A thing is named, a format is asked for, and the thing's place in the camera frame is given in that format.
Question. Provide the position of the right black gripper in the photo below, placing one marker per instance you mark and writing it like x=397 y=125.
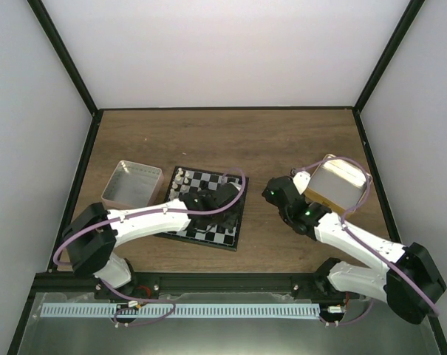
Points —
x=269 y=197

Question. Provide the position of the black frame post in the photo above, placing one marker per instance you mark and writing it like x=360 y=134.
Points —
x=395 y=40
x=50 y=30

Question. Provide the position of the light blue slotted cable duct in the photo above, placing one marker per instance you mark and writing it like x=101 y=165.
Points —
x=183 y=311

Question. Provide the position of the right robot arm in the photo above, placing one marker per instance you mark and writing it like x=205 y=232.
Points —
x=406 y=278

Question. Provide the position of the black white chessboard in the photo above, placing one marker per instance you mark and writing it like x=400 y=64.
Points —
x=216 y=237

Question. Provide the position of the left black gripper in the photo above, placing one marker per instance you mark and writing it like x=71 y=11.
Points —
x=230 y=208

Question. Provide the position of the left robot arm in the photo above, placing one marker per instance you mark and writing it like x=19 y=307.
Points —
x=92 y=237

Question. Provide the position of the gold square tin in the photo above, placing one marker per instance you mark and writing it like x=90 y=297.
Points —
x=338 y=184

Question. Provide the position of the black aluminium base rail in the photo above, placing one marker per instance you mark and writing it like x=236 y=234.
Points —
x=301 y=286

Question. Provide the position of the pink square tin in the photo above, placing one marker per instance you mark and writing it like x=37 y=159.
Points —
x=132 y=185

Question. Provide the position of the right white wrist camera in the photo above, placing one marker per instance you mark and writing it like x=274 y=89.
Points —
x=301 y=180

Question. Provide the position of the black frame post right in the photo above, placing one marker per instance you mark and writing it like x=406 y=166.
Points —
x=395 y=40

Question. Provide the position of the black frame post left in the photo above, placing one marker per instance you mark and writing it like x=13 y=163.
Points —
x=50 y=30

